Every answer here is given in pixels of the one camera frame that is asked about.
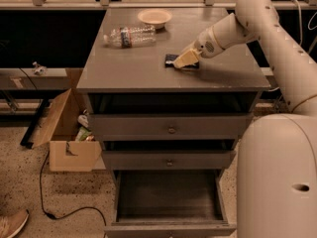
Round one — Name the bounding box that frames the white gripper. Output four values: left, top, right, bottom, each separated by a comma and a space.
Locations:
173, 27, 225, 68

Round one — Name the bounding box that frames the blue rxbar blueberry bar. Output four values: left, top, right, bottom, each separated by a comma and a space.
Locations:
164, 54, 199, 69

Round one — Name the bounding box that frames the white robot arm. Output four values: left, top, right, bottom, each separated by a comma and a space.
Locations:
173, 0, 317, 238

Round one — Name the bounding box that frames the grey top drawer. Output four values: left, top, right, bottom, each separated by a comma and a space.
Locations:
88, 114, 253, 141

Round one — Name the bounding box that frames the grey wooden drawer cabinet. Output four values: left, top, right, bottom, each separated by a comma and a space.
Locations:
76, 7, 271, 238

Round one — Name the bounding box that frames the grey middle drawer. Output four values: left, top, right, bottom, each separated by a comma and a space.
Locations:
102, 150, 236, 171

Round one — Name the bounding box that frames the grey open bottom drawer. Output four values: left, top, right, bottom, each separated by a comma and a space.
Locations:
106, 170, 236, 238

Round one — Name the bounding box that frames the white shallow bowl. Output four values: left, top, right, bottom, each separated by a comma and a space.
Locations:
138, 9, 172, 30

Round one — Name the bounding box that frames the clear plastic water bottle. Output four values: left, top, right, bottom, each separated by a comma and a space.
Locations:
103, 25, 157, 49

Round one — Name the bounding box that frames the white bottle in box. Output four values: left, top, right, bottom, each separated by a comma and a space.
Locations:
77, 115, 89, 128

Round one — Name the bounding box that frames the green packet in box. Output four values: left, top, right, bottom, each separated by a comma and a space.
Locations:
75, 127, 91, 141

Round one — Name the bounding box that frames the small clear object on ledge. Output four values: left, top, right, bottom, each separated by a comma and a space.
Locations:
33, 61, 48, 76

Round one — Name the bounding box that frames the open cardboard box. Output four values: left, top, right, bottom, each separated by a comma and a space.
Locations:
32, 68, 103, 173

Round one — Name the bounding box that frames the tan sneaker shoe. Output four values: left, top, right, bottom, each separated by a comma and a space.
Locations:
0, 209, 29, 238

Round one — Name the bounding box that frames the white hanging cable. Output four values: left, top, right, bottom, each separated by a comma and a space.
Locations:
290, 0, 317, 48

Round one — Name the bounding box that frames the black floor cable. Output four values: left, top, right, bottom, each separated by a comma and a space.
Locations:
39, 151, 108, 238

